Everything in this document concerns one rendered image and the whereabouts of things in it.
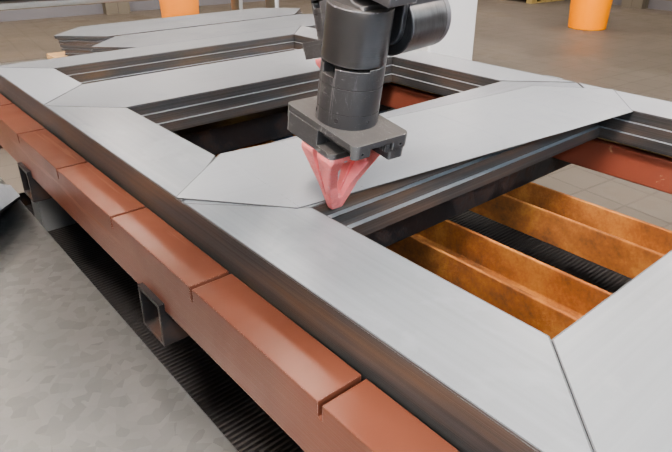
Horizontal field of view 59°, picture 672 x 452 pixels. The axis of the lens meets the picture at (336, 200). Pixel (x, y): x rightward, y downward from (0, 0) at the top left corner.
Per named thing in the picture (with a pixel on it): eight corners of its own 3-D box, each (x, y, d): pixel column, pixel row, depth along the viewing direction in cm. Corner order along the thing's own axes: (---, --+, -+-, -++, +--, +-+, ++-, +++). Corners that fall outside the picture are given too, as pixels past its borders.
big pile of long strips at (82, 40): (288, 22, 206) (287, 4, 204) (367, 38, 179) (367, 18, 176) (46, 53, 160) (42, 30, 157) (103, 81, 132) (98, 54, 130)
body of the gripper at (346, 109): (337, 107, 61) (345, 36, 57) (406, 150, 55) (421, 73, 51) (284, 119, 57) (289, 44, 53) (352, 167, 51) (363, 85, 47)
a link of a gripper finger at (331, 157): (332, 177, 65) (342, 97, 60) (375, 209, 61) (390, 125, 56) (280, 193, 61) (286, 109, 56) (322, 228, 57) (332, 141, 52)
